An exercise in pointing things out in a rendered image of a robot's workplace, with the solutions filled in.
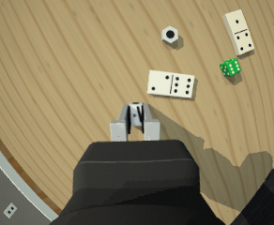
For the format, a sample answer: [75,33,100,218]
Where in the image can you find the silver hex nut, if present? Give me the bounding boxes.
[161,26,178,45]

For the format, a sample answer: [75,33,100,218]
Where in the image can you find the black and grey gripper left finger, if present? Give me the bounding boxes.
[110,104,131,142]

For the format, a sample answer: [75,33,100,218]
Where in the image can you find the white domino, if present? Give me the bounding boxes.
[147,70,194,98]
[222,9,254,55]

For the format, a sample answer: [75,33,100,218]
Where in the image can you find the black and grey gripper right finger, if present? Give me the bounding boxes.
[142,103,160,141]

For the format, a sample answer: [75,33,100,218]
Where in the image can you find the green die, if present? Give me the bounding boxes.
[220,58,241,77]

